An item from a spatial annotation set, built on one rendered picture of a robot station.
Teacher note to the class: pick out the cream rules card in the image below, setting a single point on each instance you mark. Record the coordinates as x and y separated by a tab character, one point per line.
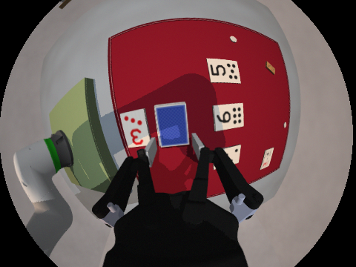
266	158

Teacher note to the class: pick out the brown domino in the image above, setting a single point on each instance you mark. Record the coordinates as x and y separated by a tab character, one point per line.
269	67

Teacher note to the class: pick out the beige playing card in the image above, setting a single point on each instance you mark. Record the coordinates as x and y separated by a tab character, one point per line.
222	70
234	153
228	116

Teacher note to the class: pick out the red playing card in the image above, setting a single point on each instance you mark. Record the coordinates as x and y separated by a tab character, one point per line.
135	128

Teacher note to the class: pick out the dark red card cloth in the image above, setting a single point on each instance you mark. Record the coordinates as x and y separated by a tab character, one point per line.
111	76
166	62

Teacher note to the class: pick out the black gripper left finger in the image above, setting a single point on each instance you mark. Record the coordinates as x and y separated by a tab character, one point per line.
112	205

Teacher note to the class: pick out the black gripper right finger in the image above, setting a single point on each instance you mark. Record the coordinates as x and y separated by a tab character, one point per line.
244	199

